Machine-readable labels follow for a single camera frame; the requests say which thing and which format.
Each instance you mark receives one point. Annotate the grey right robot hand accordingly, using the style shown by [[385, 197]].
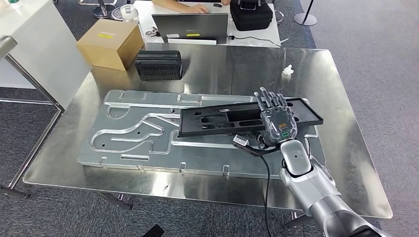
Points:
[[278, 121]]

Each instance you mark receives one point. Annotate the black plastic plate frame part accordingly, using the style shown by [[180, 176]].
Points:
[[190, 126]]

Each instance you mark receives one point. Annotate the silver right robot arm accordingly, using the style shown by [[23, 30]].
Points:
[[314, 186]]

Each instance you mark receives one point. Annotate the stainless steel workbench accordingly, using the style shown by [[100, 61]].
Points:
[[229, 72]]

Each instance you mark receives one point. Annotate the small crumpled white plastic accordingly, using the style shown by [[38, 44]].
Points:
[[287, 70]]

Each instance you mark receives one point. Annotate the round stanchion base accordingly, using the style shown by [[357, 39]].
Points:
[[103, 11], [305, 19]]

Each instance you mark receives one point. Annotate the black carrying case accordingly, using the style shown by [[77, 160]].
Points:
[[250, 16]]

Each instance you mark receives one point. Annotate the grey laptop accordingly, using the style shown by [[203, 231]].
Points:
[[190, 26]]

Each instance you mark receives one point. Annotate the black ribbed box device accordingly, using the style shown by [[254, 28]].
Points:
[[158, 65]]

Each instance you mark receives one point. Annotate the person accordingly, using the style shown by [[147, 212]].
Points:
[[183, 7]]

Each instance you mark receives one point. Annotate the aluminium fixture plate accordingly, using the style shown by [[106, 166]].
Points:
[[131, 153]]

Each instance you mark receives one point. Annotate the translucent bottle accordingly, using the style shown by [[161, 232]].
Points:
[[129, 13]]

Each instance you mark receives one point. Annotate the brown cardboard box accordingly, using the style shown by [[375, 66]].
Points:
[[108, 42]]

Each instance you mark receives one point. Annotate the white cabinet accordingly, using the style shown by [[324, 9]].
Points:
[[42, 49]]

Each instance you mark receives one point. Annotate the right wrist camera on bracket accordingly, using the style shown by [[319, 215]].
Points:
[[242, 142]]

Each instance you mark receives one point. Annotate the steel frame table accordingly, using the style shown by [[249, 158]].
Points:
[[36, 88]]

